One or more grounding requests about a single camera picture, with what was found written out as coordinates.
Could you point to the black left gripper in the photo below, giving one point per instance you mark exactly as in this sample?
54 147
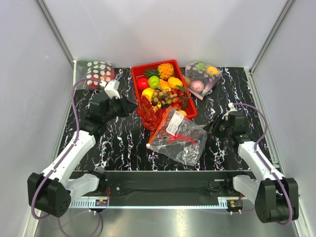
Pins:
127 106

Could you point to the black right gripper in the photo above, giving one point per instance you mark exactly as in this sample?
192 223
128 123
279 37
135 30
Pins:
212 128

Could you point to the red plastic lobster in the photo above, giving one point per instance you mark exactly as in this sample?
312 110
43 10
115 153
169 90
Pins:
151 115

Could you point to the red chili pepper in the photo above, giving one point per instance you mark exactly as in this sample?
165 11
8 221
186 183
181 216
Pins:
179 139

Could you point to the clear zip top bag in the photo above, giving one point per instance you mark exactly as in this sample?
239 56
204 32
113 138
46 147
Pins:
173 123

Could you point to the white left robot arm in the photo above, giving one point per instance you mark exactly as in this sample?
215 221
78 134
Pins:
64 160

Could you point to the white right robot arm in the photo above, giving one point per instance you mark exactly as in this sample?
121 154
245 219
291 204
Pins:
275 197

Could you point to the spotted bag with red fruit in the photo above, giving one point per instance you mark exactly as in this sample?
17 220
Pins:
90 70

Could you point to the spotted bag with vegetables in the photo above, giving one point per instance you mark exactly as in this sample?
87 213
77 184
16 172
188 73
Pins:
204 72

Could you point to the red plastic bin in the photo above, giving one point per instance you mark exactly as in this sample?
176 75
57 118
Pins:
151 69

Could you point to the red apple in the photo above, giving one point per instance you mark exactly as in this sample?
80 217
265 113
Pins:
142 83

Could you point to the yellow pepper left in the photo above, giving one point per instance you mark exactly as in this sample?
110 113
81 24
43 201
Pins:
148 93

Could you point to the yellow round fruit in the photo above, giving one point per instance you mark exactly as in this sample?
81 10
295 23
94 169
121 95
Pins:
182 112

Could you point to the purple onion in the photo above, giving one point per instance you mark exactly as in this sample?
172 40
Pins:
197 86

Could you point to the green apple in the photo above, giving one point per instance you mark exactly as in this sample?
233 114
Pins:
154 82

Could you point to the lychee and longan bunch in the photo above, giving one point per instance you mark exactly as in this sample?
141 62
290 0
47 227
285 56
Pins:
163 98

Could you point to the orange pineapple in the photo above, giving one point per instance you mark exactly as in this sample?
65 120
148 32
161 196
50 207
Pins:
165 71

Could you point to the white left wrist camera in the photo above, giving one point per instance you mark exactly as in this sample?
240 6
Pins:
111 89

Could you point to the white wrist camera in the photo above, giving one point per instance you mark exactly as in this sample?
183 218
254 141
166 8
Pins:
231 108
111 89

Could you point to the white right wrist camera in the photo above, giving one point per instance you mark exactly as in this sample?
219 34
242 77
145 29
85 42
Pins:
231 108

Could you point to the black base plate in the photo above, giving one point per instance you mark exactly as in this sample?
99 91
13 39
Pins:
189 189

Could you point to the aluminium front rail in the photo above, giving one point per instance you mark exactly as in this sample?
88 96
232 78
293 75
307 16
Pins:
101 201

